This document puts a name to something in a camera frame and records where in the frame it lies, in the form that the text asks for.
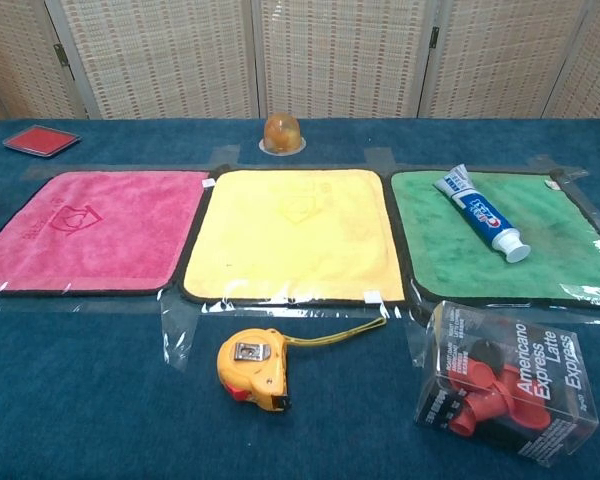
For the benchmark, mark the blue white toothpaste tube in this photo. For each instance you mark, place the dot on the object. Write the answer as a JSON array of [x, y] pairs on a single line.
[[480, 210]]

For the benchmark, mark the yellow microfiber cloth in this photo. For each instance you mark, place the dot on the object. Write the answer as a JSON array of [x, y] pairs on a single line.
[[290, 240]]

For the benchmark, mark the green microfiber cloth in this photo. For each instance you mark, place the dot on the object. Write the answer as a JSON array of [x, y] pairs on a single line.
[[440, 250]]

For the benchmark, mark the pink microfiber cloth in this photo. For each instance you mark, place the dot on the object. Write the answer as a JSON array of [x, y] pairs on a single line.
[[95, 235]]

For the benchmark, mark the orange jelly cup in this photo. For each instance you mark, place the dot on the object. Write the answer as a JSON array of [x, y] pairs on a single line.
[[281, 132]]

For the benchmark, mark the clear tape strip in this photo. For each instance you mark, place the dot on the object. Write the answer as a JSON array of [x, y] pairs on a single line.
[[227, 156], [380, 156], [417, 337], [180, 335]]

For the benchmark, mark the yellow tape measure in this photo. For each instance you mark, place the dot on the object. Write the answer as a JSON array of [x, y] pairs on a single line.
[[252, 370]]

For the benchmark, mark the woven folding screen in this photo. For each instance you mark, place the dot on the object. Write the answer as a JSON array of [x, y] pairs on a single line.
[[155, 60]]

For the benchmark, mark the clear box of red capsules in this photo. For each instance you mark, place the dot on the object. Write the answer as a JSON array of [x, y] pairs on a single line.
[[505, 385]]

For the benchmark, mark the red ink pad tray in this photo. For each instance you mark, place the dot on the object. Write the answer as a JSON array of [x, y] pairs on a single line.
[[41, 140]]

